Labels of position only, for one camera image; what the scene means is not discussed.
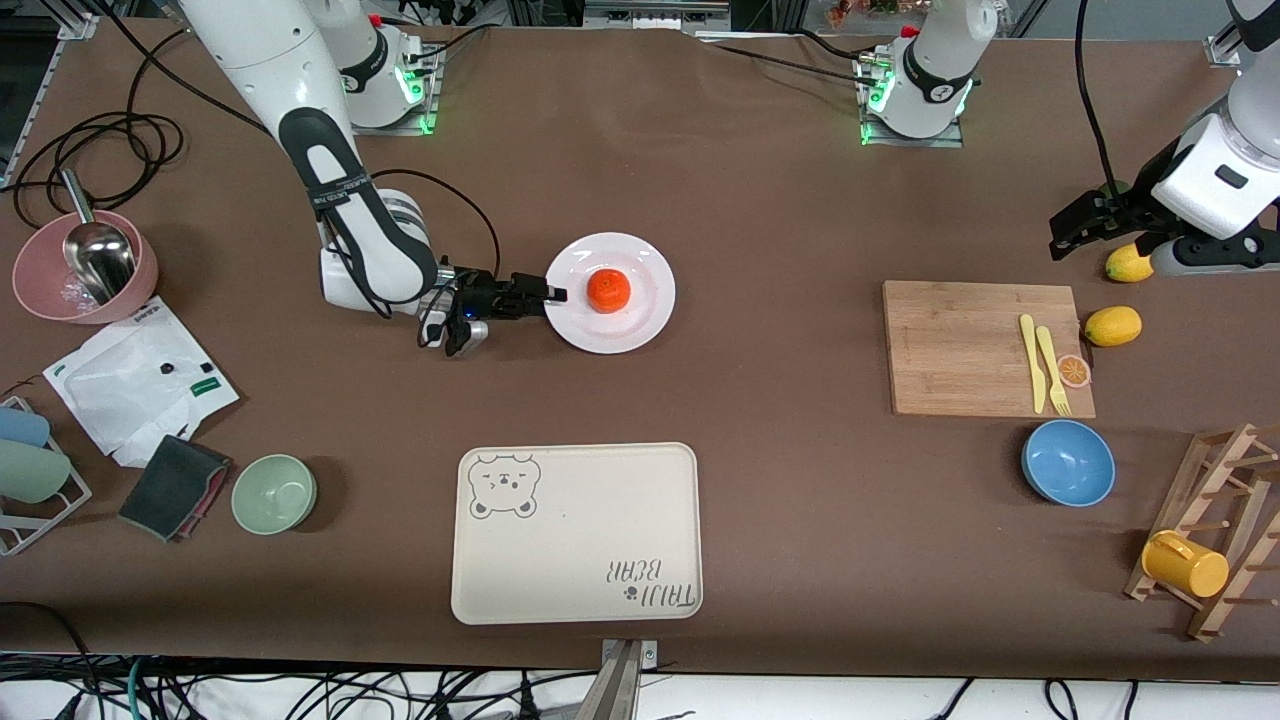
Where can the orange fruit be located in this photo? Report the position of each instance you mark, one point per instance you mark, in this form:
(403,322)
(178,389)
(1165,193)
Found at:
(609,291)

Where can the yellow plastic knife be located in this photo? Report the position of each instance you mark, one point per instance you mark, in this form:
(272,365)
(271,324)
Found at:
(1031,360)

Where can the yellow plastic fork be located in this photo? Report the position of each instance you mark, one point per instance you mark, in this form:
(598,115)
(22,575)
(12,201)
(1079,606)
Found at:
(1050,360)

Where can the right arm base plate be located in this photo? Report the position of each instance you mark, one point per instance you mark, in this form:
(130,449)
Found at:
(385,130)

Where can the metal scoop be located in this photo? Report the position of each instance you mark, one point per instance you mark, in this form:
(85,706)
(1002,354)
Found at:
(100,260)

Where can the toy orange slice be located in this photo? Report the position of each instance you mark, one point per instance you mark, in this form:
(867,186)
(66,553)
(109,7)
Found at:
(1074,371)

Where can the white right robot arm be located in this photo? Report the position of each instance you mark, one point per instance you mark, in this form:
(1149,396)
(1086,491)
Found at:
(280,60)

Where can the pale green bowl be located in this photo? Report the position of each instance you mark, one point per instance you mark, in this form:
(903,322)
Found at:
(273,494)

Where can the pink bowl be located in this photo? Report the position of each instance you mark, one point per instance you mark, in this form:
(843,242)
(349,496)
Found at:
(35,275)

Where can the wooden cup rack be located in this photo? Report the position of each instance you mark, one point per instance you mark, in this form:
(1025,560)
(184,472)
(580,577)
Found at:
(1240,560)

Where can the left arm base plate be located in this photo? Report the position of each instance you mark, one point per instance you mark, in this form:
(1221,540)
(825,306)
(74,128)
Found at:
(940,142)

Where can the pale blue cup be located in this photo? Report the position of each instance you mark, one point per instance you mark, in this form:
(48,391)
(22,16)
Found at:
(22,428)

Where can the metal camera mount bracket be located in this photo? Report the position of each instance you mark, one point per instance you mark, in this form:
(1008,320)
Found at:
(622,680)

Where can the white plastic bag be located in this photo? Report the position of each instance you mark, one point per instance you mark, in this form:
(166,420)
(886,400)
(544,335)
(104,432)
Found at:
(120,390)

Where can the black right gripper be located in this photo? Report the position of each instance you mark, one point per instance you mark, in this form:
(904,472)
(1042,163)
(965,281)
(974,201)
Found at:
(480,297)

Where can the pale green cup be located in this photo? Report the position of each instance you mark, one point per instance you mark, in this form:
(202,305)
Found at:
(30,472)

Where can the wooden cutting board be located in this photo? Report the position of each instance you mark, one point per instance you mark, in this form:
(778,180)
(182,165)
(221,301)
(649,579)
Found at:
(940,340)

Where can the grey metal box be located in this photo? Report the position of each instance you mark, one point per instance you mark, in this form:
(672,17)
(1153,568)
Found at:
(655,14)

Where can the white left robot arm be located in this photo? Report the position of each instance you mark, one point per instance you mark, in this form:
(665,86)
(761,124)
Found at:
(930,80)

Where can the aluminium frame profile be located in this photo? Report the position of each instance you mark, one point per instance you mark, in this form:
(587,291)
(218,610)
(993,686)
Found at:
(78,25)
(1225,45)

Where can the cream bear print tray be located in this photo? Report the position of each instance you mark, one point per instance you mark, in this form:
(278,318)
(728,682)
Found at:
(580,540)

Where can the blue bowl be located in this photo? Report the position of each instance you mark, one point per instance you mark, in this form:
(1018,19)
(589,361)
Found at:
(1068,463)

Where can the yellow lemon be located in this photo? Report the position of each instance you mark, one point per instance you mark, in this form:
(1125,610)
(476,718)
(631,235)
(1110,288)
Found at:
(1113,326)
(1128,266)

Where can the white round plate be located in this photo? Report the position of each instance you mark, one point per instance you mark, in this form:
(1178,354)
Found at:
(640,325)

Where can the dark green avocado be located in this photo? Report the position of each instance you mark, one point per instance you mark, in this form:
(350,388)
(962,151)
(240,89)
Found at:
(1118,188)

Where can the dark grey pink-edged cloth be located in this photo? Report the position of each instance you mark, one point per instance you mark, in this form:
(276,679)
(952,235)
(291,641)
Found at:
(170,485)

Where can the yellow cup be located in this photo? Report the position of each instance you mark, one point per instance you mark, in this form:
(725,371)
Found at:
(1185,565)

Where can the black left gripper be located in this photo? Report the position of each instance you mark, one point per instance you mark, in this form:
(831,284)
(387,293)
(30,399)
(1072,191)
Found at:
(1112,213)

